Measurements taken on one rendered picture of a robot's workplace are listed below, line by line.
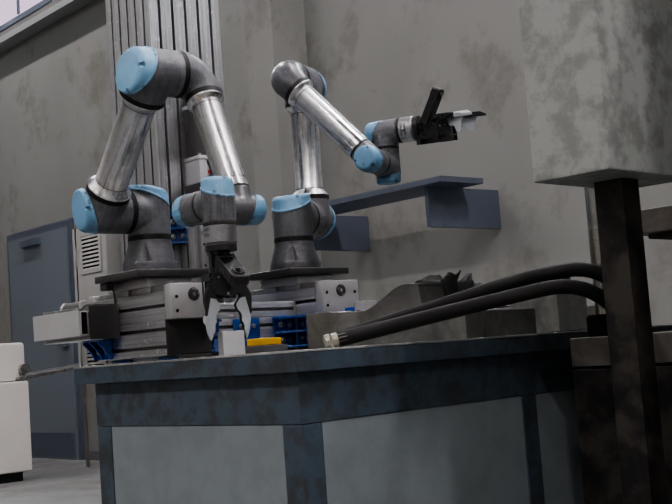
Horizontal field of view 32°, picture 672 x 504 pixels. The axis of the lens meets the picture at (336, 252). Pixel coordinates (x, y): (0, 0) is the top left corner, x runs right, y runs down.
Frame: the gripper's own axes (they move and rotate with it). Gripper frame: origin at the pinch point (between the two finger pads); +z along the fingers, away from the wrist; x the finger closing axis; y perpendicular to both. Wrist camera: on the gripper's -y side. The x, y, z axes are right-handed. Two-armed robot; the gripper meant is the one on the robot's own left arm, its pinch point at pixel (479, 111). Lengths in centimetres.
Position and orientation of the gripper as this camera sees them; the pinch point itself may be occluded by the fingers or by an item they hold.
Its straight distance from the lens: 339.8
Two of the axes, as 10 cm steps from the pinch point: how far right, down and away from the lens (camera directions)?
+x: -3.9, 0.9, -9.2
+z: 9.1, -1.0, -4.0
